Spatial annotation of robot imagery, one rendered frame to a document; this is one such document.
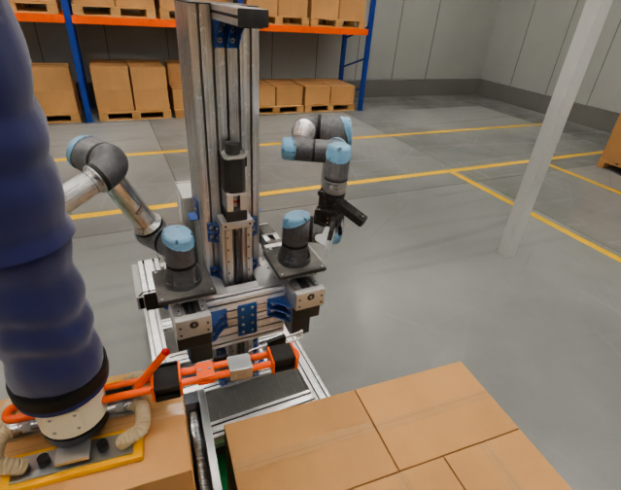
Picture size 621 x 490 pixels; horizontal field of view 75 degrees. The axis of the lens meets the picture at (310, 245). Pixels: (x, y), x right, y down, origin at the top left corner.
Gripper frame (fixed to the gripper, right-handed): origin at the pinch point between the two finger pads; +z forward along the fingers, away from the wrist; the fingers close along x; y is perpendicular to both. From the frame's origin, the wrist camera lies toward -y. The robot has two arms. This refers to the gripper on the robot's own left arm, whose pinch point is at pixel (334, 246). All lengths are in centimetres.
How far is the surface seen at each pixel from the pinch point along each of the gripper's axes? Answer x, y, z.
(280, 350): 31.3, 5.3, 23.4
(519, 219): -274, -100, 91
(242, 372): 42, 13, 26
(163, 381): 56, 31, 24
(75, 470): 80, 41, 37
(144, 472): 73, 26, 39
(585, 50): -275, -102, -53
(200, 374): 49, 23, 24
